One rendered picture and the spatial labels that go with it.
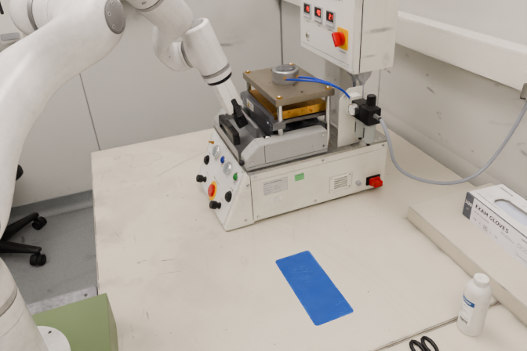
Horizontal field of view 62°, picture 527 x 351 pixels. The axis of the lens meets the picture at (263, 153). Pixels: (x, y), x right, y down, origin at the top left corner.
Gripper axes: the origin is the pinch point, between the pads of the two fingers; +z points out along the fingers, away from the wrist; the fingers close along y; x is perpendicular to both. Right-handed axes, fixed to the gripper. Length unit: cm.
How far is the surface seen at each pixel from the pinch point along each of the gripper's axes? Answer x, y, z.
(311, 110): 18.2, 11.4, 2.4
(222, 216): -19.1, 12.3, 18.2
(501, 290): 27, 67, 34
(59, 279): -107, -76, 69
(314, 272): -5.6, 41.6, 25.6
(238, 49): 36, -138, 32
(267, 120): 5.6, 10.2, -1.3
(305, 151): 10.6, 16.2, 10.3
